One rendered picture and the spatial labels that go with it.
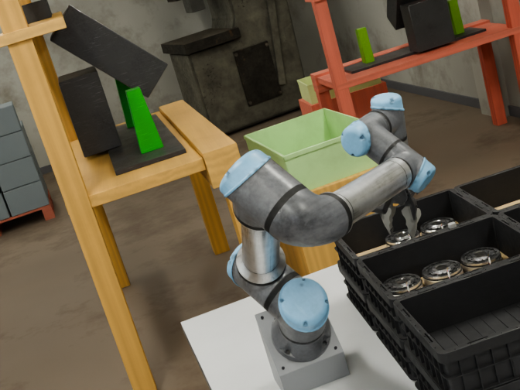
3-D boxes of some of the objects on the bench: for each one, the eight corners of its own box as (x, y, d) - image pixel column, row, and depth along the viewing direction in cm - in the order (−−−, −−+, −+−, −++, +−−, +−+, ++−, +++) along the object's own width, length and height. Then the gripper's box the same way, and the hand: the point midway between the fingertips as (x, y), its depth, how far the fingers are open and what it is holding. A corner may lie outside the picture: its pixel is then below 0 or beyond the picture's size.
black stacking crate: (412, 387, 201) (401, 343, 198) (374, 336, 230) (364, 297, 226) (567, 333, 205) (559, 288, 201) (511, 289, 233) (502, 250, 230)
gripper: (425, 148, 207) (435, 227, 215) (381, 146, 214) (391, 222, 222) (410, 163, 200) (420, 242, 209) (364, 160, 207) (377, 237, 216)
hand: (400, 232), depth 213 cm, fingers open, 5 cm apart
